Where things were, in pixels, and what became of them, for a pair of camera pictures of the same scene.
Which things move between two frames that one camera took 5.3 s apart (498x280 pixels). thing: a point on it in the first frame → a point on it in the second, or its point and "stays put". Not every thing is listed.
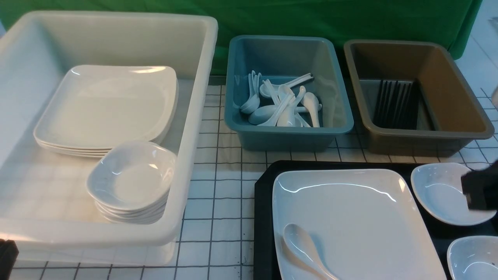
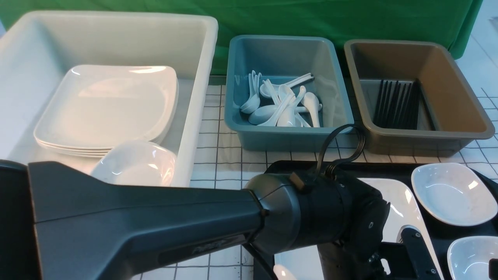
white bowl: [438, 187] stays put
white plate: [71, 156] → [89, 153]
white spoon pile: [284, 105] stays put
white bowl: [132, 174] stays put
